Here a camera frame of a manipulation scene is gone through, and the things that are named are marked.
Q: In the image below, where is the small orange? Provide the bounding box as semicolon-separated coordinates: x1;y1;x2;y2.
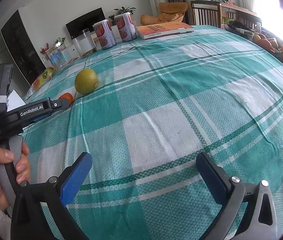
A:
59;93;74;105

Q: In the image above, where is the yellow green pear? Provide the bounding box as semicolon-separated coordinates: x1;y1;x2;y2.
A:
74;68;99;94

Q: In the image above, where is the fruit print tissue pack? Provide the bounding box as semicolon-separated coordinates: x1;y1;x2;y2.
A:
32;66;56;91

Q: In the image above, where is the dark bookshelf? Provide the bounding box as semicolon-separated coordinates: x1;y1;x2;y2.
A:
1;10;46;85

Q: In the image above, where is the red flower plant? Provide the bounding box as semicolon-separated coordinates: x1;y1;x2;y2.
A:
40;43;50;55

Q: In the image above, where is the clear glass jar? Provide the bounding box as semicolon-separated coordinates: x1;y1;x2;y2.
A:
46;44;72;71

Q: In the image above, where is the clear container black lid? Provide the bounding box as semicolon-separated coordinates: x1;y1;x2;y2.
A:
72;29;97;58

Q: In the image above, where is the black television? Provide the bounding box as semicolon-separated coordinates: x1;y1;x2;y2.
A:
65;8;106;40

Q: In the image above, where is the red white can left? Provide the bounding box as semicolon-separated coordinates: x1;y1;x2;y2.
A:
93;20;116;50

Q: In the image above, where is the red white can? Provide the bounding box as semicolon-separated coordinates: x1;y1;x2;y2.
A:
114;12;137;42
93;20;116;50

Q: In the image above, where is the teal checked tablecloth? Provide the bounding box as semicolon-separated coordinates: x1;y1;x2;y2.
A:
23;25;283;239

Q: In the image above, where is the red white can right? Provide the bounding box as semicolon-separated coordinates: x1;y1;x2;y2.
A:
114;12;137;42

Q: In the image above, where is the potted green plant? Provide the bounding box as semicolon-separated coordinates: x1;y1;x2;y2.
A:
114;7;136;15

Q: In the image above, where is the fruit pile on side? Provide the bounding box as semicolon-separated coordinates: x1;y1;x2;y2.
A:
252;34;283;57

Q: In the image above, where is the orange book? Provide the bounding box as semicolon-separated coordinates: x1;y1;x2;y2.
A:
137;21;194;40

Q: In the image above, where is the orange cushion chair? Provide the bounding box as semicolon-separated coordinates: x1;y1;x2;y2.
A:
140;2;188;25

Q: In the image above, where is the wooden chair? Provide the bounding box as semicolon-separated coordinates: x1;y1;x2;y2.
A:
190;0;262;29

